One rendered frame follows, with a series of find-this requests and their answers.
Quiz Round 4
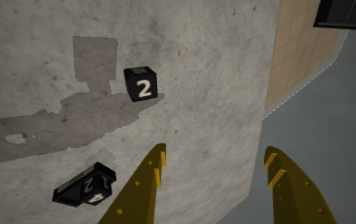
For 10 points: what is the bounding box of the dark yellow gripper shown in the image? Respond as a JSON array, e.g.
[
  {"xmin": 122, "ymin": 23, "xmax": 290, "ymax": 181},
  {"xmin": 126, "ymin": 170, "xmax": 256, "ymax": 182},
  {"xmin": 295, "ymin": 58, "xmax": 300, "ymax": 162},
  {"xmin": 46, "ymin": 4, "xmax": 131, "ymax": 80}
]
[{"xmin": 98, "ymin": 143, "xmax": 338, "ymax": 224}]

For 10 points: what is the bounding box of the black number cube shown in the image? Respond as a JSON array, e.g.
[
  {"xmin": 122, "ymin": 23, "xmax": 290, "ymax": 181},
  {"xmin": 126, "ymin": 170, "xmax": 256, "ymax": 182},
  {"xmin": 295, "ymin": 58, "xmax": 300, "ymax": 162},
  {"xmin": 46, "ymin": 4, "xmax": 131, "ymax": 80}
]
[
  {"xmin": 123, "ymin": 66, "xmax": 158, "ymax": 102},
  {"xmin": 80, "ymin": 174, "xmax": 112, "ymax": 206}
]

